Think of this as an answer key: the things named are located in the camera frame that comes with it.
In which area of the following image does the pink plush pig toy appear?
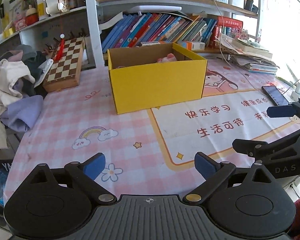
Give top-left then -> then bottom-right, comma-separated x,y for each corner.
157,53 -> 177,63

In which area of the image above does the white power strip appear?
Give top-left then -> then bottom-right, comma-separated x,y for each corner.
283,79 -> 300,102

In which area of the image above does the black smartphone on table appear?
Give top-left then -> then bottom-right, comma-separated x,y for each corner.
262,86 -> 289,106

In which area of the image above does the stack of papers and books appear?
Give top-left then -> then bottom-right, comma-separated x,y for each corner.
216,34 -> 279,75

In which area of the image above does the pink checkered tablecloth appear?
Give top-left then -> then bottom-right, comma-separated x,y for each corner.
4,59 -> 300,199

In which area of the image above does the wooden chess board box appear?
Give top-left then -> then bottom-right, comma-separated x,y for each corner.
43,37 -> 85,93

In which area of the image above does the pile of clothes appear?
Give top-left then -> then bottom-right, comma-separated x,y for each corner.
0,45 -> 53,149

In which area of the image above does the yellow cardboard box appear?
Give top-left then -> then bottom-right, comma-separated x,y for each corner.
107,43 -> 207,114

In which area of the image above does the red tassel ornament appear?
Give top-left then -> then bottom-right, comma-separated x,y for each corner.
53,33 -> 65,63

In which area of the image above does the row of colourful books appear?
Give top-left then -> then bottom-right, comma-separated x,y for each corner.
101,12 -> 217,53

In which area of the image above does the white charging cable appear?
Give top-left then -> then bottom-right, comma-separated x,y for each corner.
203,0 -> 231,62

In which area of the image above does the white shelf post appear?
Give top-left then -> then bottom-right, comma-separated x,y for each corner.
85,0 -> 105,68

